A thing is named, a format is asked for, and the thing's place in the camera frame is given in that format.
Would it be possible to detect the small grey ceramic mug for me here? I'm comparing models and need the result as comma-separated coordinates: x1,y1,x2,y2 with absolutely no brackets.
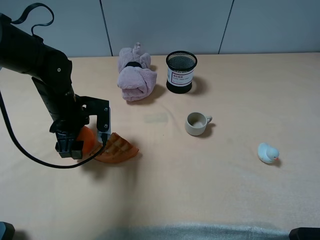
185,112,213,136

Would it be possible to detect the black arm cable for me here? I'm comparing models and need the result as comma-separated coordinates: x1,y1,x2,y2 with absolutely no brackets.
0,2,108,169

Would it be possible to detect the white rubber duck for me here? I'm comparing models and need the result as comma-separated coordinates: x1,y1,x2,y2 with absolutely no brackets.
257,142,280,164

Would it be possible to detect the black mesh pen cup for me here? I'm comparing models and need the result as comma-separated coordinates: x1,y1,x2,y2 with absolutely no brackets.
165,50,198,94

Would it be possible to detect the pink folded towel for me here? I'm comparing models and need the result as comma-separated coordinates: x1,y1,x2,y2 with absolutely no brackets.
117,42,157,102

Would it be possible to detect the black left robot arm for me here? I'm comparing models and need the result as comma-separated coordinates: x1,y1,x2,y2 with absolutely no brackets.
0,14,89,160

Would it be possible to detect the black corner object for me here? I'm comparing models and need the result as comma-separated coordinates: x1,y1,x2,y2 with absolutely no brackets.
0,221,15,240
289,227,320,240

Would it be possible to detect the orange mandarin fruit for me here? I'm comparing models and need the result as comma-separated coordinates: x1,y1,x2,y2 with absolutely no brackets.
76,126,96,155

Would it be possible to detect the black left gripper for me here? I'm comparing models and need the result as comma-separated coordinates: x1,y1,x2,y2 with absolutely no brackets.
49,112,90,159

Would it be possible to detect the black left corner object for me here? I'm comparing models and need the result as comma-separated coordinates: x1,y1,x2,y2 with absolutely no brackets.
0,221,15,240

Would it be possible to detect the black right corner object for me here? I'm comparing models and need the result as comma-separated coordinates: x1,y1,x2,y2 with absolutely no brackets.
289,227,320,240

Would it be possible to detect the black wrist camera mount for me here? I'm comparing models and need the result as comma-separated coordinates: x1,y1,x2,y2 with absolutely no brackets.
76,95,111,136

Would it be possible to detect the brown waffle wedge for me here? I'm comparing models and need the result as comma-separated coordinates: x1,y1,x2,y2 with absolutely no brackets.
84,132,139,164

